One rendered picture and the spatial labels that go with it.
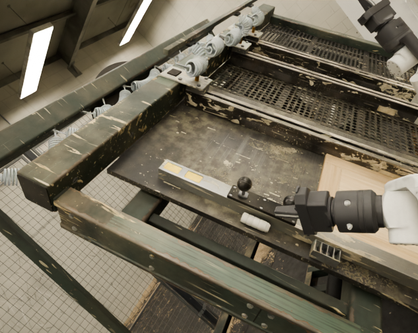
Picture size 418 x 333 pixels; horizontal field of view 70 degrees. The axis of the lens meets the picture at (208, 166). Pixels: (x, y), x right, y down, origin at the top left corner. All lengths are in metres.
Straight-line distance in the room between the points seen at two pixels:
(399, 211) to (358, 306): 0.32
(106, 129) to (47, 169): 0.21
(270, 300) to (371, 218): 0.26
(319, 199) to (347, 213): 0.06
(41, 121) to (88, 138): 0.55
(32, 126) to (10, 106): 4.76
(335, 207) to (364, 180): 0.51
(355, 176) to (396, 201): 0.50
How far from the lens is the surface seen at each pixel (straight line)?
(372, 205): 0.66
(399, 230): 0.66
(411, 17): 4.89
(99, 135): 0.93
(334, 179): 1.09
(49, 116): 1.48
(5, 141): 1.38
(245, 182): 0.74
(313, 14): 6.44
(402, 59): 1.19
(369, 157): 1.20
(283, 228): 0.87
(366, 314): 0.90
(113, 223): 0.76
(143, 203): 0.91
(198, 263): 0.71
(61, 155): 0.88
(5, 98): 6.26
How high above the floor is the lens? 1.77
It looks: 10 degrees down
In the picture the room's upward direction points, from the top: 44 degrees counter-clockwise
